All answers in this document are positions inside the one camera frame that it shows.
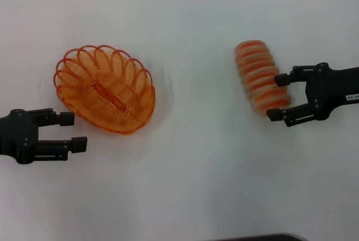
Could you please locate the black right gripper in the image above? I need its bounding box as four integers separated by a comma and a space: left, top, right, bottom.
266, 62, 359, 128

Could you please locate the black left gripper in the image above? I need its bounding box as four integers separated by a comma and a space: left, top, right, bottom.
0, 108, 88, 165

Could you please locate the orange striped bread loaf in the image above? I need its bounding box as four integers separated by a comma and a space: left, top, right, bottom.
234, 39, 292, 117

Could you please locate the orange wire basket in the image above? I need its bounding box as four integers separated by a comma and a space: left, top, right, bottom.
52, 44, 157, 135

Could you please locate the dark curved robot base edge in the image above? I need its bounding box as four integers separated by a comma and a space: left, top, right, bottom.
215, 233, 305, 241

